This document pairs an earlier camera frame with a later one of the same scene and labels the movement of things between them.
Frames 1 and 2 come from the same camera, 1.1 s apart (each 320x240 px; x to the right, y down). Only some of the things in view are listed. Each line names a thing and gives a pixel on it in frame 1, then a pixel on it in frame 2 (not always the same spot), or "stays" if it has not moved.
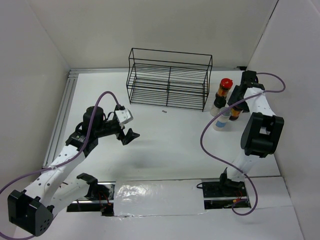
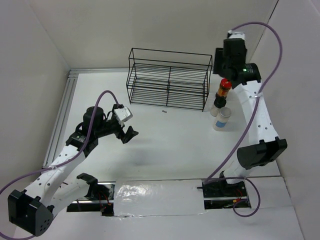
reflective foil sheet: (171, 197) stays
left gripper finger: (129, 137) stays
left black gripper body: (110, 128) stays
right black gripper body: (239, 106) to (224, 65)
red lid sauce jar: (225, 85) stays
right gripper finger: (235, 96) to (218, 61)
